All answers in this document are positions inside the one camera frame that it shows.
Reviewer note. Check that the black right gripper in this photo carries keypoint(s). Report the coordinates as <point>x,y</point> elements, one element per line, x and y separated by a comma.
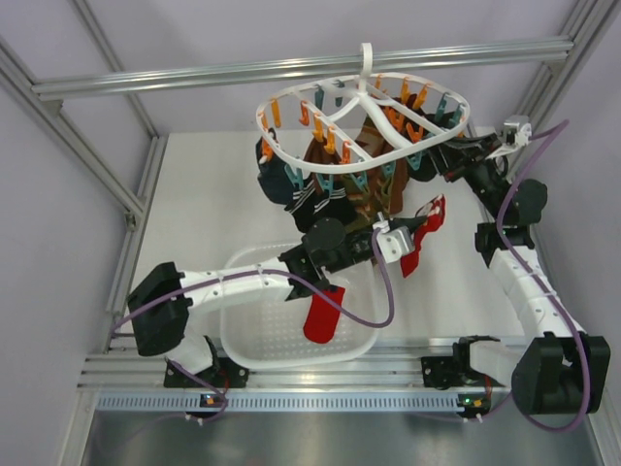
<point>452,155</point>

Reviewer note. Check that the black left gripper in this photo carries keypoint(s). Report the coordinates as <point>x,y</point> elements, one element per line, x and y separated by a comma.
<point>411,223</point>

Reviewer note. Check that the red santa sock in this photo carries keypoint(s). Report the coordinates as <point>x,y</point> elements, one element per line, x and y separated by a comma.
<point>434,213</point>

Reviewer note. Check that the white round clip hanger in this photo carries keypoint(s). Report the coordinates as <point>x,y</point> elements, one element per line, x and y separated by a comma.
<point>344,102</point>

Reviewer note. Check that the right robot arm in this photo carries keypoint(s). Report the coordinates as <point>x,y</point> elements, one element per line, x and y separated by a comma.
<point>563,369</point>

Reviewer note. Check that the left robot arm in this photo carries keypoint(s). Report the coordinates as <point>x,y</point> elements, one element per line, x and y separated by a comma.
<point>165,306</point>

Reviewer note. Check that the olive striped sock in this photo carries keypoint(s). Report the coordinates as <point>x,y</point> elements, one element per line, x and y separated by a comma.
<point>373,197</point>

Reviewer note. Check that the brown sock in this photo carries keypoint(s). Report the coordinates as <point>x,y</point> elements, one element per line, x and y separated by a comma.
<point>399,181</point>

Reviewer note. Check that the teal clothes peg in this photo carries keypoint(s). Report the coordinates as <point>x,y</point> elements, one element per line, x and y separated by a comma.
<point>326,183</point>

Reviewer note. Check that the black white striped sock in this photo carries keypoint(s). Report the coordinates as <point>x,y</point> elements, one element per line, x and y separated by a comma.
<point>308,205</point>

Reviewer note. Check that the plain red sock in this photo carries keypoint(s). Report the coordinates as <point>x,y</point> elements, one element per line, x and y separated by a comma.
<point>321,322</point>

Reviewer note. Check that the orange clothes peg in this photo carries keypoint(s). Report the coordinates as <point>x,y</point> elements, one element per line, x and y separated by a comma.
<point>318,131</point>

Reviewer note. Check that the navy blue sock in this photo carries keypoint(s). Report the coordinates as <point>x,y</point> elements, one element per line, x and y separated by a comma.
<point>272,178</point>

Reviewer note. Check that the translucent white plastic basket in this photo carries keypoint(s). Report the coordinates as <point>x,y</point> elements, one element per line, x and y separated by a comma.
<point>269,335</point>

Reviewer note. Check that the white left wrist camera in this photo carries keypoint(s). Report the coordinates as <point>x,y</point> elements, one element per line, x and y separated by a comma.
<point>392,248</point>

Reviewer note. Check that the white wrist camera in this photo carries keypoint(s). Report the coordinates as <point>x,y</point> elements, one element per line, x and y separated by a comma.
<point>517,131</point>
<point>392,248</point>

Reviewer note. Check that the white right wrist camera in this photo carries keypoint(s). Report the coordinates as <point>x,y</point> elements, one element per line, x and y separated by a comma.
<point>517,131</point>

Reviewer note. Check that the aluminium top rail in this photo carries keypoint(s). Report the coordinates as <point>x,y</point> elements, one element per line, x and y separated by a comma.
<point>291,69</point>

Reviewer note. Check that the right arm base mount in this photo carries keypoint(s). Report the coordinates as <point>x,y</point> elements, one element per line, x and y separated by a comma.
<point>444,372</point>

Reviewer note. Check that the perforated cable tray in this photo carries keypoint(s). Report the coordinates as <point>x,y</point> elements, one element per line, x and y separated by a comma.
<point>293,402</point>

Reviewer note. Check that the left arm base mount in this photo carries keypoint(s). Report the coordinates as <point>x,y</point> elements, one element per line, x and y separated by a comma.
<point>225,374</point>

